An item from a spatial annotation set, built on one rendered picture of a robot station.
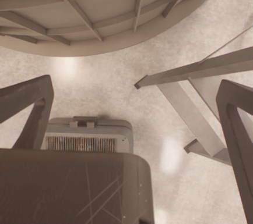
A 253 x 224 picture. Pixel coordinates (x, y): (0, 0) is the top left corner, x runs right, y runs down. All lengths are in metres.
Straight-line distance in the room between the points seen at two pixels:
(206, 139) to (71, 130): 0.66
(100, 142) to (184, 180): 0.66
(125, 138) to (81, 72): 0.50
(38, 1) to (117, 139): 0.75
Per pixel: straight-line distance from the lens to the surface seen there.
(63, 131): 1.16
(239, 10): 1.53
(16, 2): 0.63
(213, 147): 1.16
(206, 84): 0.76
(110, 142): 1.13
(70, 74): 1.37
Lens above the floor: 1.33
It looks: 83 degrees down
